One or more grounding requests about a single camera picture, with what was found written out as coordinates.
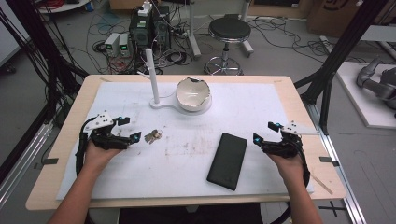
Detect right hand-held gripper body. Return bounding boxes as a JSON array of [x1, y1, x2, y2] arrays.
[[261, 120, 320, 159]]

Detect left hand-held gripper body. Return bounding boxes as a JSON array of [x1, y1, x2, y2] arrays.
[[81, 112, 134, 150]]

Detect bunch of metal keys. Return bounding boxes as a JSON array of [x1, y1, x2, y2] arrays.
[[144, 128, 163, 146]]

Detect black rectangular case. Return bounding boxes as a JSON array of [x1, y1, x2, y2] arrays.
[[205, 132, 249, 191]]

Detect white eggshell-shaped bowl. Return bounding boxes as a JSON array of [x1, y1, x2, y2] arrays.
[[175, 77, 212, 113]]

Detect person's left hand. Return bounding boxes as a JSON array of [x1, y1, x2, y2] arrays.
[[83, 139, 124, 172]]

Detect person's right hand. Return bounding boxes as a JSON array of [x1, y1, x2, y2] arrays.
[[266, 151, 304, 184]]

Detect light wooden table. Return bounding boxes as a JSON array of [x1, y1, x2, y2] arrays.
[[25, 74, 347, 212]]

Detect black tape strip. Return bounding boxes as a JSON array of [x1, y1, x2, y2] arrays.
[[318, 156, 341, 168], [33, 157, 60, 171]]

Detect white stand with pole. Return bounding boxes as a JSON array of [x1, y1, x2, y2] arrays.
[[136, 48, 214, 117]]

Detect thin wooden stick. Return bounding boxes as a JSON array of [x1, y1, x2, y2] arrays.
[[310, 174, 334, 196]]

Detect white table mat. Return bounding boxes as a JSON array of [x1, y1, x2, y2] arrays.
[[55, 81, 315, 201]]

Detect grey bench power supply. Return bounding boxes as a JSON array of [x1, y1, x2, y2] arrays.
[[104, 32, 121, 57], [119, 33, 132, 58]]

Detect white floor board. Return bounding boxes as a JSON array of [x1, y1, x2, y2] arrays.
[[335, 61, 396, 131]]

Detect black computer tower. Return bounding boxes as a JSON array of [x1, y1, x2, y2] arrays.
[[128, 5, 172, 51]]

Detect white desk leg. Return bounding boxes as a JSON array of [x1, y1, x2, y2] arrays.
[[186, 0, 203, 61], [238, 0, 255, 58]]

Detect person's dark clothing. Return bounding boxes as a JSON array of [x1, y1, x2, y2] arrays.
[[118, 203, 264, 224]]

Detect white power strip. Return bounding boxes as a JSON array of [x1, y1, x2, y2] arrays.
[[319, 35, 336, 54]]

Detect black round stool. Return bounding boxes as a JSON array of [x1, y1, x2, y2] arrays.
[[204, 16, 253, 77]]

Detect white power adapter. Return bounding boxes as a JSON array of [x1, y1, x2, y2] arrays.
[[136, 1, 154, 18]]

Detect brown cardboard box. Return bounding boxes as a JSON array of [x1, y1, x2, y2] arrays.
[[305, 0, 369, 38]]

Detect round white table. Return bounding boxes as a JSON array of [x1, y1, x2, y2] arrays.
[[36, 0, 92, 14]]

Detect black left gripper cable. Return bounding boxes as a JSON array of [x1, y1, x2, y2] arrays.
[[74, 116, 96, 177]]

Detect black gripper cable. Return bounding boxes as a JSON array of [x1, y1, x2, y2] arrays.
[[292, 135, 312, 189], [74, 116, 96, 177]]

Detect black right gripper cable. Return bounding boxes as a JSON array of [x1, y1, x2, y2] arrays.
[[292, 135, 312, 189]]

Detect aluminium floor rail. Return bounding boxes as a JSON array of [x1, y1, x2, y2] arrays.
[[0, 121, 54, 210], [305, 102, 369, 224]]

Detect tangle of floor cables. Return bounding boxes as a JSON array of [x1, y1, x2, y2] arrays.
[[86, 8, 194, 75]]

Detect black floor cables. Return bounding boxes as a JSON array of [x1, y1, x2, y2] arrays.
[[251, 16, 369, 63]]

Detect black metal frame post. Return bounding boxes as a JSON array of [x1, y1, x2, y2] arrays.
[[293, 0, 390, 135]]

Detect black frame with cables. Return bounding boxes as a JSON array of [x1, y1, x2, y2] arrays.
[[0, 0, 89, 185]]

